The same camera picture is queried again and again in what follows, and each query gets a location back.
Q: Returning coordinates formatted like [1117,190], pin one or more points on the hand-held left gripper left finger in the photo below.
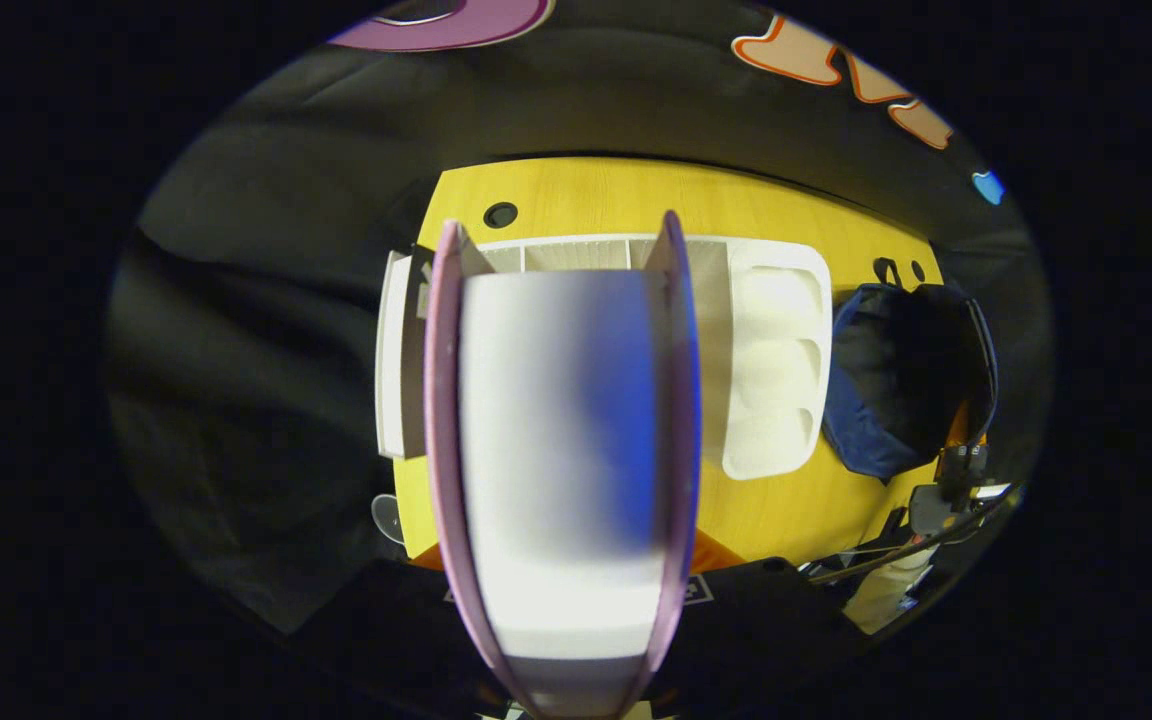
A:
[406,630]

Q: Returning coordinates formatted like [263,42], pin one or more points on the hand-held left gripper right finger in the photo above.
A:
[756,620]

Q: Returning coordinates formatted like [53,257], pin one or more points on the pink book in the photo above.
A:
[556,450]

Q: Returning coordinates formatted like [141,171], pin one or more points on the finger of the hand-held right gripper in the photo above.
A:
[958,430]

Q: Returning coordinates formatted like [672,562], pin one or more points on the blue schoolbag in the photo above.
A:
[856,420]

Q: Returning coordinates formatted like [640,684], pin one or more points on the white bookshelf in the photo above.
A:
[771,380]

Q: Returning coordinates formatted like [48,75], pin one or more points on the black backdrop cloth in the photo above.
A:
[266,300]

